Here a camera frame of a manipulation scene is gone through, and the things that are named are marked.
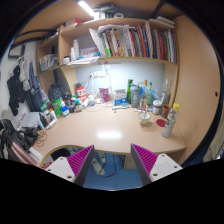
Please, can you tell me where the dark backpack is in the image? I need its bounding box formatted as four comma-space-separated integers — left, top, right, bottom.
0, 119, 39, 167

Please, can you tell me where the red and white canister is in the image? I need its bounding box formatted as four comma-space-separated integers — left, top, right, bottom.
75, 85, 87, 107

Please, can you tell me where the ceiling light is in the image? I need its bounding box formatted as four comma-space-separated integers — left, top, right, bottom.
78, 0, 96, 18

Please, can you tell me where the black hanging garment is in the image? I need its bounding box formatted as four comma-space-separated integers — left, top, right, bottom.
6, 73, 28, 117

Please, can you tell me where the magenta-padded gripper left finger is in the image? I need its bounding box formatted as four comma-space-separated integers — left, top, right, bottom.
45, 144, 96, 187

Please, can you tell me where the white wall power strip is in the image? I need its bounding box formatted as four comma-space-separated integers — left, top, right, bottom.
89, 70, 108, 79

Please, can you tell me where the white and pink tube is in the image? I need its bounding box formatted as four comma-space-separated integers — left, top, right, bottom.
134, 107, 149, 114

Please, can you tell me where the white-lidded jar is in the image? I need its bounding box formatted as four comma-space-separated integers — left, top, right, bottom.
152, 99, 163, 116

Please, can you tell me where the green package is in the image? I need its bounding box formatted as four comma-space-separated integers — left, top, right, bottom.
51, 98, 64, 118

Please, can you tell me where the clear glass bottle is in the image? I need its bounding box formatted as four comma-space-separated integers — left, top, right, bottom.
161, 78, 172, 106

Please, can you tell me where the green-capped clear bottle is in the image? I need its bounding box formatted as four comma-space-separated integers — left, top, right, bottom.
146, 81, 154, 107

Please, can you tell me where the dark blue hanging jacket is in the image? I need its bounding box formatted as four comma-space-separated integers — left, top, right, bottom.
28, 61, 44, 113

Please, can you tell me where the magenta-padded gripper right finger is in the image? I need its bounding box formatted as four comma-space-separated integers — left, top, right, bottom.
130, 143, 184, 186

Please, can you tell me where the grey shaker bottle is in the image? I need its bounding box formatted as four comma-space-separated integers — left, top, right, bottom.
130, 83, 141, 109

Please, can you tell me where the grey hanging garment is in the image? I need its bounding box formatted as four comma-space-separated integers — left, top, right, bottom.
18, 56, 33, 92

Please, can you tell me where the black bag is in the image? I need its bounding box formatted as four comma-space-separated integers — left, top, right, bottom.
48, 83, 64, 103

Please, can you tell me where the light blue hand mirror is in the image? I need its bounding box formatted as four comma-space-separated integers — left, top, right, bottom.
111, 102, 131, 111

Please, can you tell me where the green bottle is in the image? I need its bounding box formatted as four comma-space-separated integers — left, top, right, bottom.
126, 78, 134, 104

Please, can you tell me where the clear yellow-capped drink bottle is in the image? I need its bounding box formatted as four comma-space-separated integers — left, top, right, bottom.
161, 102, 181, 139

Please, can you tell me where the magenta pouch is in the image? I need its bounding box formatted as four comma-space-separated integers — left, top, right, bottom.
99, 87, 111, 103

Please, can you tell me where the blue and white box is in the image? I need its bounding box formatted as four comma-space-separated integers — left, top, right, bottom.
113, 88, 128, 107

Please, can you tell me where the wooden shelf unit with books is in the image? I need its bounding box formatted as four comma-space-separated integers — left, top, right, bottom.
34, 3, 180, 106

